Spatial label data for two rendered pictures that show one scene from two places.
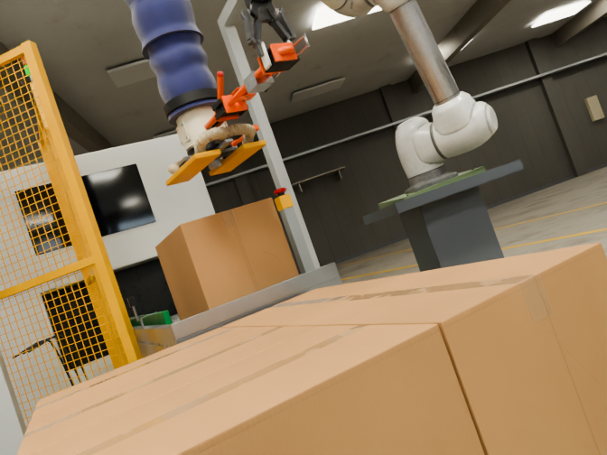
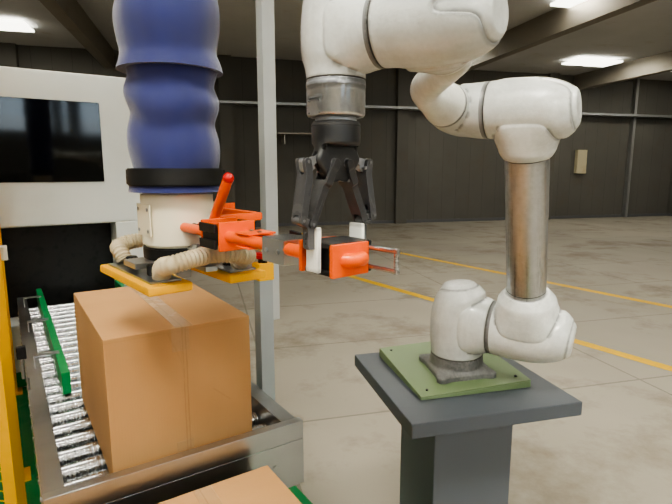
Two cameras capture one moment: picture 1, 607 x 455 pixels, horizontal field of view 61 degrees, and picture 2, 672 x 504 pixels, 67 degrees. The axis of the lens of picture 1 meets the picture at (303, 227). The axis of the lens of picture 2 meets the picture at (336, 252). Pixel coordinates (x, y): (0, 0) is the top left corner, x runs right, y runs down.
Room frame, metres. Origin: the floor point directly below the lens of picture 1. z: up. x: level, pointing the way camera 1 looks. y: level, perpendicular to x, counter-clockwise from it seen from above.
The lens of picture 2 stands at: (0.67, 0.00, 1.37)
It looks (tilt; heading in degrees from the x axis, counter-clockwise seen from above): 9 degrees down; 353
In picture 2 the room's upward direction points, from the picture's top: straight up
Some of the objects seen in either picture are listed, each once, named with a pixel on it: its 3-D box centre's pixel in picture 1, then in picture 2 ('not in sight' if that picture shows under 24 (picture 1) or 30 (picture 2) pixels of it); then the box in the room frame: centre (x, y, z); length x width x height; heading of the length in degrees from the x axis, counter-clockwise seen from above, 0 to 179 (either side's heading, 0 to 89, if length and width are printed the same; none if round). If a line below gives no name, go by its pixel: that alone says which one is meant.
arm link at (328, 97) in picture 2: not in sight; (335, 101); (1.46, -0.09, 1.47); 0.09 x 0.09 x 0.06
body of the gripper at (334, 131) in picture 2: (260, 6); (335, 151); (1.46, -0.09, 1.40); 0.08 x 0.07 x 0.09; 123
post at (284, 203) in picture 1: (313, 285); (265, 378); (2.72, 0.05, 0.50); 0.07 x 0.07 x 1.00; 26
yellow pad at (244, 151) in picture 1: (235, 154); (215, 260); (2.00, 0.16, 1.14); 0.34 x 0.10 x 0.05; 34
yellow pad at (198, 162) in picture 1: (190, 164); (142, 270); (1.90, 0.32, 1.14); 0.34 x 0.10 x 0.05; 34
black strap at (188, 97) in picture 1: (194, 105); (177, 176); (1.95, 0.23, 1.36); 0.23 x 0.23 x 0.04
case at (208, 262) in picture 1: (223, 265); (157, 362); (2.31, 0.39, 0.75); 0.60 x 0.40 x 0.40; 27
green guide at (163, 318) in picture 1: (139, 323); (40, 328); (3.23, 1.16, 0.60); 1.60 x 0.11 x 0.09; 26
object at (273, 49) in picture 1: (276, 58); (333, 256); (1.45, -0.09, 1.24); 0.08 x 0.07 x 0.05; 34
